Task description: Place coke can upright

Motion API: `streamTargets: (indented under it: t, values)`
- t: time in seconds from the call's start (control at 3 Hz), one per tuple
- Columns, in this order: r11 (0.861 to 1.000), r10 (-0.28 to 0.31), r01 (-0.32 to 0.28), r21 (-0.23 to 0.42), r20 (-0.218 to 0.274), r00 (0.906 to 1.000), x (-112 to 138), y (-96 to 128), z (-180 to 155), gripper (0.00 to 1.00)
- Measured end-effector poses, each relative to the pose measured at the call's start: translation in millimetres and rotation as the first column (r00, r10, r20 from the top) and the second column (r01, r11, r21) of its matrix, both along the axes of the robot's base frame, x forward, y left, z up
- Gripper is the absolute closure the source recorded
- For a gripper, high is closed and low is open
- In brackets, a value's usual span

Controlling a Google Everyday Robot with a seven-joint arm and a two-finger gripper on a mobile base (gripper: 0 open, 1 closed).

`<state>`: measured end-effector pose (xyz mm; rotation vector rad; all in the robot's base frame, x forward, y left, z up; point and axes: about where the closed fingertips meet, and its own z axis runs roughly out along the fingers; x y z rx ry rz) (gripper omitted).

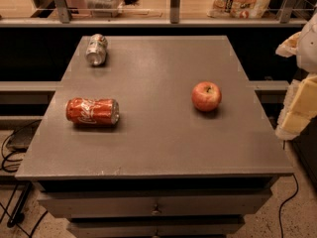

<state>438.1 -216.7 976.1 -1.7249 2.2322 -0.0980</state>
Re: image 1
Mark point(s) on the silver soda can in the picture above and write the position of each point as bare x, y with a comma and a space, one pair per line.
96, 50

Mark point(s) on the black power adapter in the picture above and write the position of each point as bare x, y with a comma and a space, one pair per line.
21, 139

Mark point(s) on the red coke can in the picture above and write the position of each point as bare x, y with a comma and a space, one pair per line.
94, 112

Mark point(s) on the clear plastic container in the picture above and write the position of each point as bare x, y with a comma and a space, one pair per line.
103, 8

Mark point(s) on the snack chip bag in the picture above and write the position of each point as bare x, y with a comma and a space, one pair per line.
241, 9

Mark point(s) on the grey metal shelf rail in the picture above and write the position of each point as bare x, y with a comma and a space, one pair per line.
146, 13

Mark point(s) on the grey cabinet with drawers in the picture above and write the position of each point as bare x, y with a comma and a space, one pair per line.
204, 170

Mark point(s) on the round drawer knob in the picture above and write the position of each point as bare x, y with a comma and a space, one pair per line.
156, 211

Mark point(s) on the black metal stand leg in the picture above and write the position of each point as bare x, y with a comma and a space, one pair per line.
22, 190

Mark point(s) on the red apple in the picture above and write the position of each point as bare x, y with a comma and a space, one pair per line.
206, 96

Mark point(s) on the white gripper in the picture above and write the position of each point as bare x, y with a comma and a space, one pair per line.
308, 52

